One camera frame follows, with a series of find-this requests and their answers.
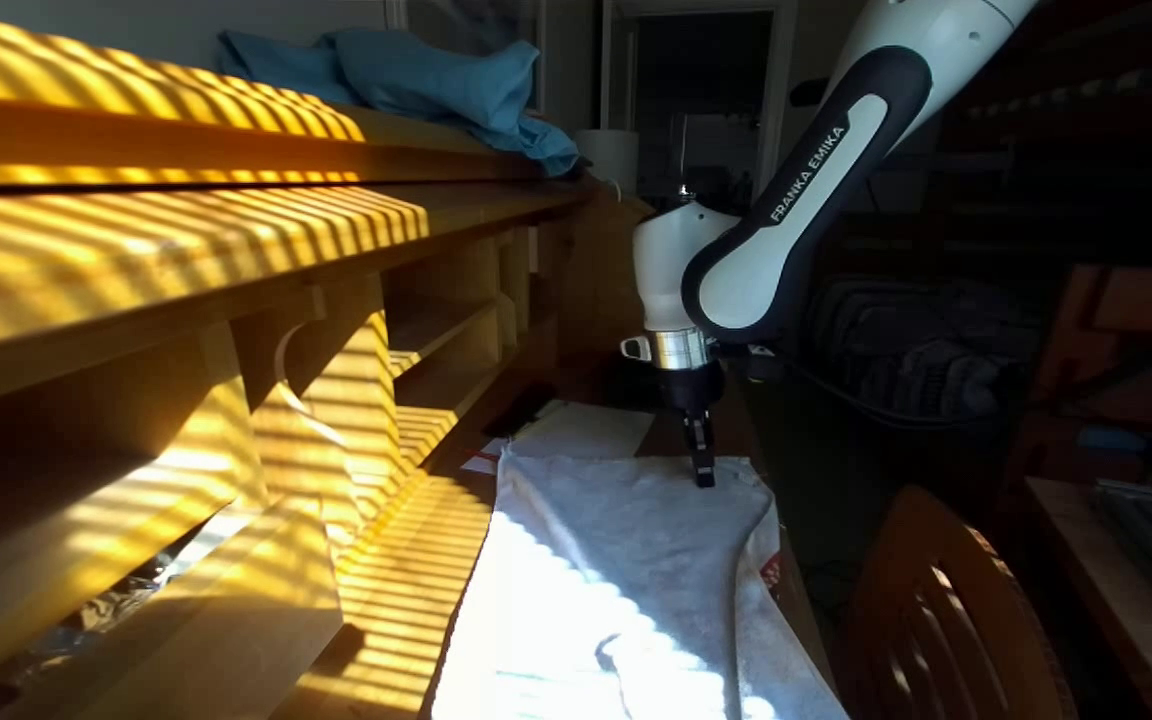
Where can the blue crumpled cloth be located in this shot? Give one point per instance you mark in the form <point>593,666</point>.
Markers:
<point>442,83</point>

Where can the white and red towel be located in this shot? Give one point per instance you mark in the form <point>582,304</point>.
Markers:
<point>618,584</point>

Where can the white door frame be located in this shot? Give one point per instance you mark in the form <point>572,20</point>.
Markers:
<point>618,67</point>

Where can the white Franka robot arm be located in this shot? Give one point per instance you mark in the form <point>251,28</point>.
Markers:
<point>791,200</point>

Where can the wooden side table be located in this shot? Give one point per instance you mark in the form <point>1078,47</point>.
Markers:
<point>1109,600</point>

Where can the wooden desk with hutch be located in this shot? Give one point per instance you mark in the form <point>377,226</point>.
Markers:
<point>137,265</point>

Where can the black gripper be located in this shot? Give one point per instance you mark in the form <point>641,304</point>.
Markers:
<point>691,392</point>

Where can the black flat remote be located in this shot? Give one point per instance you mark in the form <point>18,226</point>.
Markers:
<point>512,419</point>

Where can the wooden chair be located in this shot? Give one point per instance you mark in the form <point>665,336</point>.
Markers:
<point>939,626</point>

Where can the dark wooden shelf unit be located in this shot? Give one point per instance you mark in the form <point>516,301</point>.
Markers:
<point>1109,147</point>

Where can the bed with striped blanket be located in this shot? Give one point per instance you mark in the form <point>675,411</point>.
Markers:
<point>939,347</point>

